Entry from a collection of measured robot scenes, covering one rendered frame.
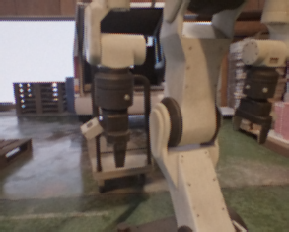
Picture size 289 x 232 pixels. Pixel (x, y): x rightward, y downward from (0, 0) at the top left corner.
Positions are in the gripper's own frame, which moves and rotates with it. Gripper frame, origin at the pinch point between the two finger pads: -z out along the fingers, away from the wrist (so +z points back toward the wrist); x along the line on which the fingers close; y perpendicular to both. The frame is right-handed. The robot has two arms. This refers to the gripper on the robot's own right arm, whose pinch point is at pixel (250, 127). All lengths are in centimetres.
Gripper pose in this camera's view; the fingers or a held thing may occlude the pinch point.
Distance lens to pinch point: 77.8
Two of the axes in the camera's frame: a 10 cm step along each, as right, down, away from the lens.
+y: -9.4, 0.8, -3.4
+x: -3.5, -3.3, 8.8
